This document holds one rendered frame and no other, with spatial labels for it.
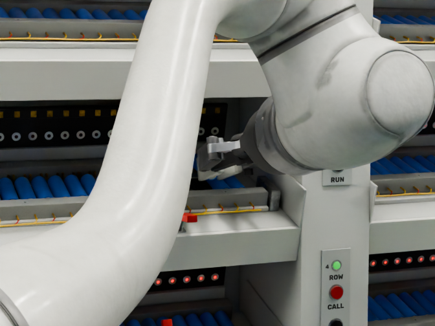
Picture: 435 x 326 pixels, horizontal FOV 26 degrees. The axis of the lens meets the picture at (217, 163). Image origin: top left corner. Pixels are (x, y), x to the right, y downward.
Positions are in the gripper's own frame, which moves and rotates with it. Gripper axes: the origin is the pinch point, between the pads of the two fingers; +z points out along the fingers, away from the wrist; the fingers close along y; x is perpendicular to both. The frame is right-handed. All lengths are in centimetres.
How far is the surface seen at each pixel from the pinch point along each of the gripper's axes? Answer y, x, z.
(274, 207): -7.1, 5.7, 0.8
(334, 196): -13.0, 5.3, -4.2
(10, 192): 24.6, 1.4, 5.1
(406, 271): -34.7, 15.2, 15.8
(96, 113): 12.4, -8.7, 9.4
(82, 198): 16.9, 3.1, 1.6
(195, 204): 3.2, 4.6, 1.1
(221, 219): 0.4, 6.7, 0.0
